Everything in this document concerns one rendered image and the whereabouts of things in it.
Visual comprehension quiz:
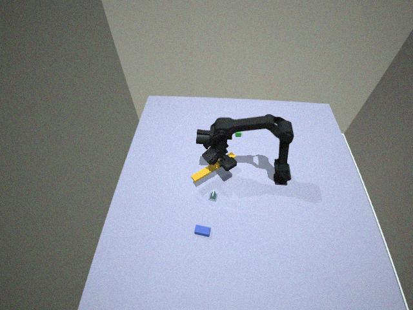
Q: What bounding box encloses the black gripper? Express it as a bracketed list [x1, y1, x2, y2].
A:
[203, 140, 237, 171]

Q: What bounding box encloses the yellow bar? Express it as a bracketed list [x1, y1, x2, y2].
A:
[191, 152, 236, 182]

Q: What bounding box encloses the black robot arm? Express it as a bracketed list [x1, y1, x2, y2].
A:
[196, 114, 294, 185]

